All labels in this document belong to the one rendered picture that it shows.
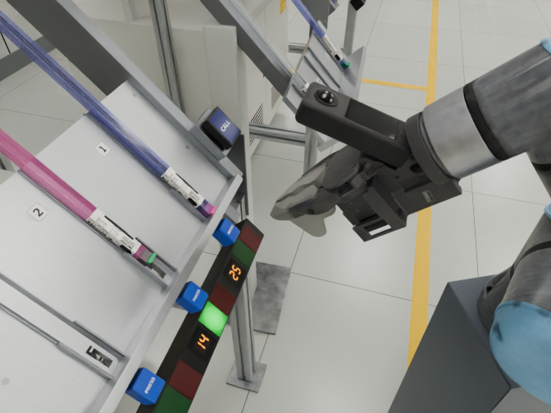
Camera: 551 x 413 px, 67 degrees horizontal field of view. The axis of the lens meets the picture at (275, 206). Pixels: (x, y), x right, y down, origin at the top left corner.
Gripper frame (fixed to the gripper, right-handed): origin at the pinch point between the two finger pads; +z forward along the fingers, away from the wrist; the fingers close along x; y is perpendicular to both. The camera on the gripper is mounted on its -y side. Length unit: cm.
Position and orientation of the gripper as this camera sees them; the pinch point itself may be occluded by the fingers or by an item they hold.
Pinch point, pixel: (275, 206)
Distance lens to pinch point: 51.2
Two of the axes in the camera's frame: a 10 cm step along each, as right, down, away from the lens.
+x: 2.8, -6.5, 7.0
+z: -7.0, 3.6, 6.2
